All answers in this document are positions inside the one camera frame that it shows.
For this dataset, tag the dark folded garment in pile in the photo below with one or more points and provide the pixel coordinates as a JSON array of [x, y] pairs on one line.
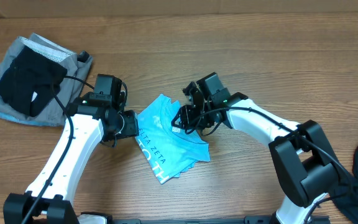
[[25, 85]]

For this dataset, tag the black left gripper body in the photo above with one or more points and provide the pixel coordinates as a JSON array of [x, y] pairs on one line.
[[125, 124]]

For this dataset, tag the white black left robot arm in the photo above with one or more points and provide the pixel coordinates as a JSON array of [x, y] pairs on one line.
[[97, 117]]

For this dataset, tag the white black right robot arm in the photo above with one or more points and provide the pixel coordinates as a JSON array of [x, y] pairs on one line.
[[304, 161]]

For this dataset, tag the grey folded garment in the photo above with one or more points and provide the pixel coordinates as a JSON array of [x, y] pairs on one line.
[[77, 65]]

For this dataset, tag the light blue printed t-shirt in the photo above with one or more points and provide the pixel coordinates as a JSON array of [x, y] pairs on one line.
[[168, 149]]

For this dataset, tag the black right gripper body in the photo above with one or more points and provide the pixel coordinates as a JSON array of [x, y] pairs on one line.
[[192, 115]]

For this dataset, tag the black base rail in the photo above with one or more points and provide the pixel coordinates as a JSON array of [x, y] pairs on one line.
[[197, 221]]

